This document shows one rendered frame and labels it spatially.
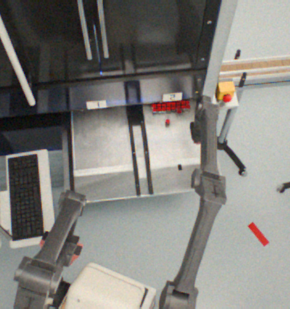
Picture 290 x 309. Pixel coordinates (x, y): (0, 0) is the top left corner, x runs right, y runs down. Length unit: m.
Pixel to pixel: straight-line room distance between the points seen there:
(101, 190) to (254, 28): 2.14
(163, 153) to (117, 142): 0.22
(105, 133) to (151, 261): 1.00
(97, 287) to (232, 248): 1.59
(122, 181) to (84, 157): 0.21
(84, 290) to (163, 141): 0.93
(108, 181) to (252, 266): 1.21
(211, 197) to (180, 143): 0.72
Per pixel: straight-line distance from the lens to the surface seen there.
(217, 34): 1.76
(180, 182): 2.04
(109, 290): 1.43
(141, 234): 2.87
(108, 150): 2.10
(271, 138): 3.22
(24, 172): 2.18
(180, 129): 2.15
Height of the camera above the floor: 2.78
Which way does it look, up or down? 64 degrees down
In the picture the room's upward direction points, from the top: straight up
